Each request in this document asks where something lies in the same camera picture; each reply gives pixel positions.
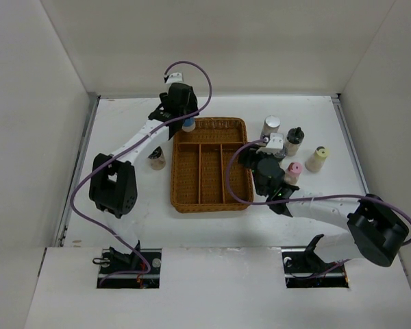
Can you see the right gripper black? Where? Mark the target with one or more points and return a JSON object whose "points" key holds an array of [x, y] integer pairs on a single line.
{"points": [[244, 155]]}

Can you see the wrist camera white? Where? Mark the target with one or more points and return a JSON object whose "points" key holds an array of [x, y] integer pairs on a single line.
{"points": [[176, 77], [275, 144]]}

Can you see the brown wicker divided tray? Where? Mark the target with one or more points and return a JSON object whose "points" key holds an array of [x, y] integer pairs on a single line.
{"points": [[199, 161]]}

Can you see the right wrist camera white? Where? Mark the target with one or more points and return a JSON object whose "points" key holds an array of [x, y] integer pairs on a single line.
{"points": [[275, 144]]}

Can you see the black-cap bottle right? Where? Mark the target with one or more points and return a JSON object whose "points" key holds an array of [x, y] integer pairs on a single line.
{"points": [[293, 140]]}

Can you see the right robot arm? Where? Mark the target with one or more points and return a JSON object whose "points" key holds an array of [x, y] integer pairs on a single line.
{"points": [[370, 229]]}

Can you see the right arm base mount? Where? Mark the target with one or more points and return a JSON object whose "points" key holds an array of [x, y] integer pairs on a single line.
{"points": [[308, 271]]}

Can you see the black-cap bottle left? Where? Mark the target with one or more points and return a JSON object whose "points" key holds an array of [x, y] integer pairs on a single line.
{"points": [[157, 160]]}

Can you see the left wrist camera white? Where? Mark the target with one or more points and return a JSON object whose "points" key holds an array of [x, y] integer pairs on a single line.
{"points": [[176, 77]]}

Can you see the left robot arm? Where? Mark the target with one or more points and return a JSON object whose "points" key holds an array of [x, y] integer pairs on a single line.
{"points": [[113, 184]]}

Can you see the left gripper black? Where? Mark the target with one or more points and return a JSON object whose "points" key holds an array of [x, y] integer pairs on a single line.
{"points": [[191, 105]]}

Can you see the silver-lid jar blue label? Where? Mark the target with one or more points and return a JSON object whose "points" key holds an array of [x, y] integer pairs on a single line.
{"points": [[189, 124], [270, 126]]}

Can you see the pink-cap bottle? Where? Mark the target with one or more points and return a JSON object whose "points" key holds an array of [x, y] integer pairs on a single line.
{"points": [[292, 173]]}

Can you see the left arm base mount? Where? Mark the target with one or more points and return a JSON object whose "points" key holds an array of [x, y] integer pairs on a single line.
{"points": [[128, 271]]}

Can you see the black-cap bottle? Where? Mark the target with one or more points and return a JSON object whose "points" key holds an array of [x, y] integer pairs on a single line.
{"points": [[293, 140], [157, 160]]}

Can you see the dark-lid spice grinder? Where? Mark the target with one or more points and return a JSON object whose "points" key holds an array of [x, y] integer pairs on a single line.
{"points": [[281, 154]]}

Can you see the yellow-cap bottle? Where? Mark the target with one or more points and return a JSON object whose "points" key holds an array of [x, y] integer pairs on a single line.
{"points": [[316, 161]]}

